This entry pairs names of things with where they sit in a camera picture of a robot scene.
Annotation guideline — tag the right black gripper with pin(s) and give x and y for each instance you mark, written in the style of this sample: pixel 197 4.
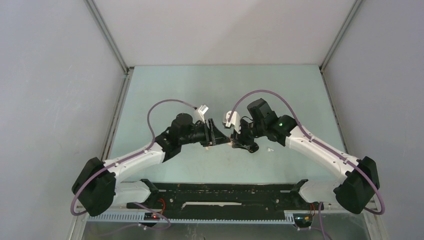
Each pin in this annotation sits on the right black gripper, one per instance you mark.
pixel 241 141

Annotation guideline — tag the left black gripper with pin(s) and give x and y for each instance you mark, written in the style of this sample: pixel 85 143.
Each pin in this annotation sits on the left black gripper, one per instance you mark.
pixel 219 138

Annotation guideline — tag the beige earbud charging case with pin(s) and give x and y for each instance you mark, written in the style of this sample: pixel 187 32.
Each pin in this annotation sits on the beige earbud charging case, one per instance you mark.
pixel 225 140

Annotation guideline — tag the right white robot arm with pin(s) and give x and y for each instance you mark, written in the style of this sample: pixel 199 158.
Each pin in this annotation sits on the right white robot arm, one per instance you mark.
pixel 356 180

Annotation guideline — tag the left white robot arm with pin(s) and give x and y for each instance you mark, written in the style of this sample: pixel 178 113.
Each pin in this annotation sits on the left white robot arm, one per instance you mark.
pixel 102 184

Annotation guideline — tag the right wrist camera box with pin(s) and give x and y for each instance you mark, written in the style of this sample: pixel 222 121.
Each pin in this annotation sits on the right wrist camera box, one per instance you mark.
pixel 232 119

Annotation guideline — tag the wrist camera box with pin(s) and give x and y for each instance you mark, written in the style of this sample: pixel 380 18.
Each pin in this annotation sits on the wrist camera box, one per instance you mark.
pixel 232 119
pixel 199 113

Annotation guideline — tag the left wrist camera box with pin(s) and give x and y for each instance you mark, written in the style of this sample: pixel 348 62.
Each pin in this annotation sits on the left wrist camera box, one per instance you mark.
pixel 199 113

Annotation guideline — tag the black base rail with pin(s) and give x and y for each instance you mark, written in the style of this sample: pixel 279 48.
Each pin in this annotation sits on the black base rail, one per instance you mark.
pixel 228 202

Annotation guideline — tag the left aluminium frame post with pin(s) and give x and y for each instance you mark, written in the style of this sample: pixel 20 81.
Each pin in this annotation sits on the left aluminium frame post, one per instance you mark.
pixel 125 80

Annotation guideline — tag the aluminium frame post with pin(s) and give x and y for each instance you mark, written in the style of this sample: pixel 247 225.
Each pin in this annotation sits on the aluminium frame post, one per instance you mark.
pixel 125 80
pixel 349 19

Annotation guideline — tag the right aluminium frame post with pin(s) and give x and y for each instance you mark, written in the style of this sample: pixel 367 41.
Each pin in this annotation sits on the right aluminium frame post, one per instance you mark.
pixel 349 19

